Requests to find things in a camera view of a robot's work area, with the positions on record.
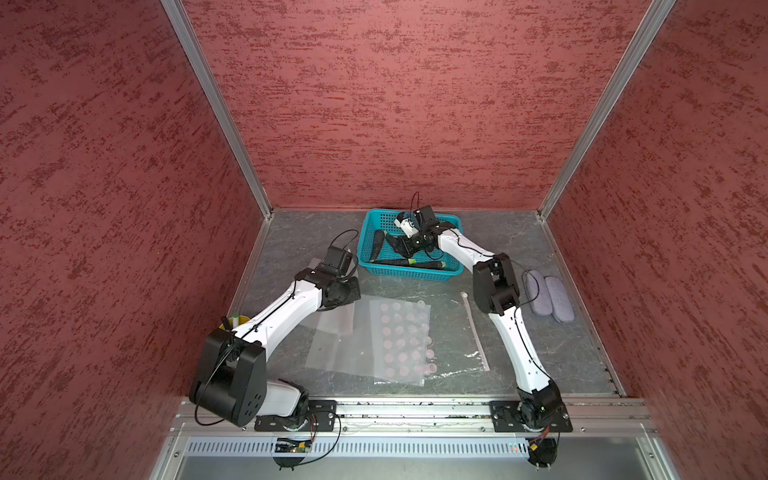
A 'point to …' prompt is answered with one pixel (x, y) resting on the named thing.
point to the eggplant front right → (436, 265)
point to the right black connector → (542, 451)
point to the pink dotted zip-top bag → (400, 340)
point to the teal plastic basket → (384, 220)
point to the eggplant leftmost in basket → (377, 244)
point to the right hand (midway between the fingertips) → (402, 248)
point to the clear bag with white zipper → (457, 345)
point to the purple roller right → (560, 301)
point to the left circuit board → (288, 445)
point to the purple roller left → (537, 291)
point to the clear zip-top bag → (349, 340)
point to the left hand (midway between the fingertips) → (352, 300)
